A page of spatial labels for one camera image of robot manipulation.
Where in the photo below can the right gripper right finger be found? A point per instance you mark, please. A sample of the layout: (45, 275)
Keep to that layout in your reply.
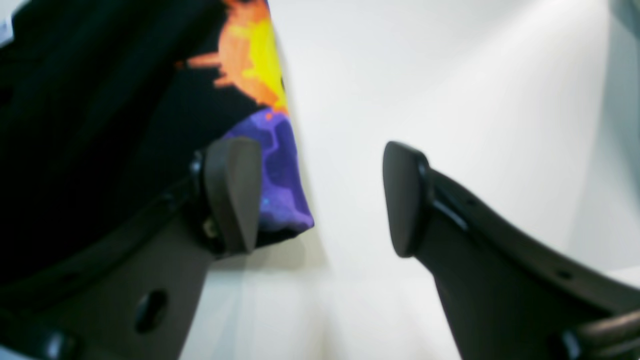
(505, 295)

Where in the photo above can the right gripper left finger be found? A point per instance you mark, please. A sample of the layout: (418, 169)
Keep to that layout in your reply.
(133, 294)

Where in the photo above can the black T-shirt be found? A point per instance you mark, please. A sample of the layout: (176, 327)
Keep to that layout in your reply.
(104, 104)

